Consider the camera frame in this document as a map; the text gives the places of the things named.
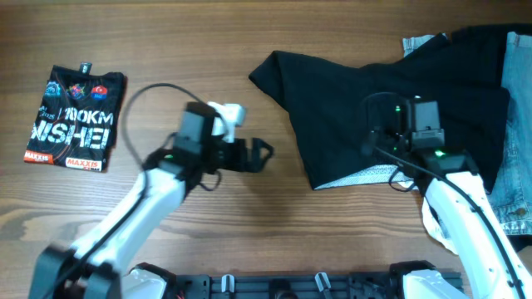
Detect black t-shirt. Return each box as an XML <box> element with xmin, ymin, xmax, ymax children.
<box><xmin>249</xmin><ymin>24</ymin><xmax>531</xmax><ymax>189</ymax></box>

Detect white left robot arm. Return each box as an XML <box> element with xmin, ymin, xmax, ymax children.
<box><xmin>29</xmin><ymin>102</ymin><xmax>273</xmax><ymax>298</ymax></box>

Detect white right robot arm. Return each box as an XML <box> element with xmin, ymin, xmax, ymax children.
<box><xmin>359</xmin><ymin>93</ymin><xmax>531</xmax><ymax>298</ymax></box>

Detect white garment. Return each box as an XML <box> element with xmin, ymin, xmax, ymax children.
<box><xmin>421</xmin><ymin>198</ymin><xmax>457</xmax><ymax>255</ymax></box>

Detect light blue denim jeans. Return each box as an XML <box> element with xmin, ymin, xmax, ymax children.
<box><xmin>402</xmin><ymin>23</ymin><xmax>531</xmax><ymax>238</ymax></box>

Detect folded black printed jersey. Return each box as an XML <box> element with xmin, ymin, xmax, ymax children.
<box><xmin>23</xmin><ymin>63</ymin><xmax>126</xmax><ymax>172</ymax></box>

